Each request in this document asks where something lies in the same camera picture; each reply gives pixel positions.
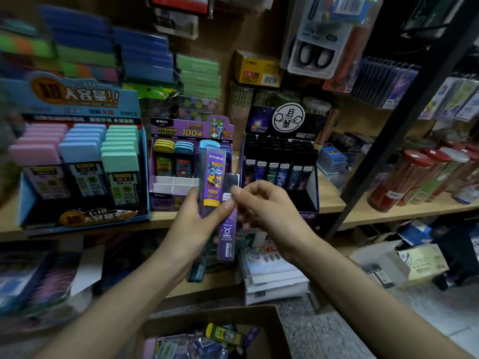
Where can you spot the row of dark blue refills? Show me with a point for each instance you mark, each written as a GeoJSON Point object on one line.
{"type": "Point", "coordinates": [385, 82]}

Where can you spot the person's right forearm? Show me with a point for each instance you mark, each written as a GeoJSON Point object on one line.
{"type": "Point", "coordinates": [382, 303]}

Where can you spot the red cylinder containers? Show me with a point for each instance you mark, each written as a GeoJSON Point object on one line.
{"type": "Point", "coordinates": [400, 183]}

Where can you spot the stack of multicoloured packets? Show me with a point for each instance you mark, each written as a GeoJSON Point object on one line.
{"type": "Point", "coordinates": [45, 48]}

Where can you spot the blue display box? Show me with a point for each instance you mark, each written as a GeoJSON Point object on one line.
{"type": "Point", "coordinates": [75, 89]}

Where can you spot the hanging white blister package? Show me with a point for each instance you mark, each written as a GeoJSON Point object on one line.
{"type": "Point", "coordinates": [314, 56]}

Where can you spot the purple display box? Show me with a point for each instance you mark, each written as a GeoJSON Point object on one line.
{"type": "Point", "coordinates": [187, 129]}

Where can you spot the stack of white packets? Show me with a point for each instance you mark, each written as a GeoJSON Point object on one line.
{"type": "Point", "coordinates": [269, 276]}

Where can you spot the person's right hand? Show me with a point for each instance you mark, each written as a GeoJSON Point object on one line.
{"type": "Point", "coordinates": [281, 217]}

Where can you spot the wooden shelf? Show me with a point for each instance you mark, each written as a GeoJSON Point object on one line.
{"type": "Point", "coordinates": [374, 213]}

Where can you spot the person's left forearm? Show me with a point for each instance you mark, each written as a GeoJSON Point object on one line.
{"type": "Point", "coordinates": [112, 310]}

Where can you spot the pile of pencil lead cases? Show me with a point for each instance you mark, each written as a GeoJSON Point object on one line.
{"type": "Point", "coordinates": [202, 344]}

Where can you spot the stack of blue packets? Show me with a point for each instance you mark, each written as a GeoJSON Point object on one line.
{"type": "Point", "coordinates": [142, 52]}

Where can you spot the person's left hand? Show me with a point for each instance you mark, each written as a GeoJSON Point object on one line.
{"type": "Point", "coordinates": [187, 228]}

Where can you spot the brown cardboard box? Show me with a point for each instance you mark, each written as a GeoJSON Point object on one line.
{"type": "Point", "coordinates": [262, 321]}

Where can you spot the black and white display box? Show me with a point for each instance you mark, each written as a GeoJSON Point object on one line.
{"type": "Point", "coordinates": [288, 119]}

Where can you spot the black red hanging package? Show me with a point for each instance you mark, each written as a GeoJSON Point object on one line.
{"type": "Point", "coordinates": [179, 5]}

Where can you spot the yellow carton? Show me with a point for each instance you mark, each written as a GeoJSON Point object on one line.
{"type": "Point", "coordinates": [257, 69]}

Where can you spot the black plastic basket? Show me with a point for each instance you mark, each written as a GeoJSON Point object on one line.
{"type": "Point", "coordinates": [458, 250]}

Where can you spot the stack of green packets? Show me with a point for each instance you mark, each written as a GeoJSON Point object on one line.
{"type": "Point", "coordinates": [198, 78]}

